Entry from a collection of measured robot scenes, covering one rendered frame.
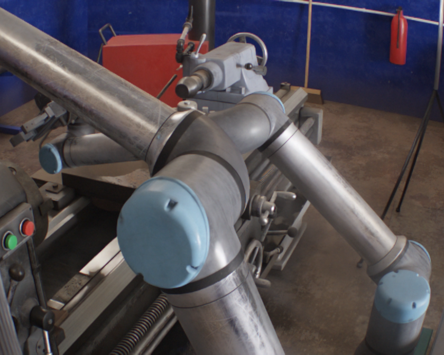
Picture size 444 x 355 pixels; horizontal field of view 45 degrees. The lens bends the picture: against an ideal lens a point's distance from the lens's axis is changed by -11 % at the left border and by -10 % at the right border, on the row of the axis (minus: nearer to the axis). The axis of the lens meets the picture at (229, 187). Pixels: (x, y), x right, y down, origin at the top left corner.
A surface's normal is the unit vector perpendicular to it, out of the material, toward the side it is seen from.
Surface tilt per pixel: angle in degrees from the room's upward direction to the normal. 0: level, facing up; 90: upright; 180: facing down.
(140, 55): 90
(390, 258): 41
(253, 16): 90
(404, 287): 5
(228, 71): 85
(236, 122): 46
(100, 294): 36
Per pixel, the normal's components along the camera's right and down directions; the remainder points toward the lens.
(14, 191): 0.67, -0.51
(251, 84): 0.86, -0.21
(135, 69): -0.03, 0.44
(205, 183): 0.50, -0.68
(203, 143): 0.02, -0.76
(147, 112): 0.16, -0.43
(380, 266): -0.73, -0.21
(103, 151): -0.37, 0.33
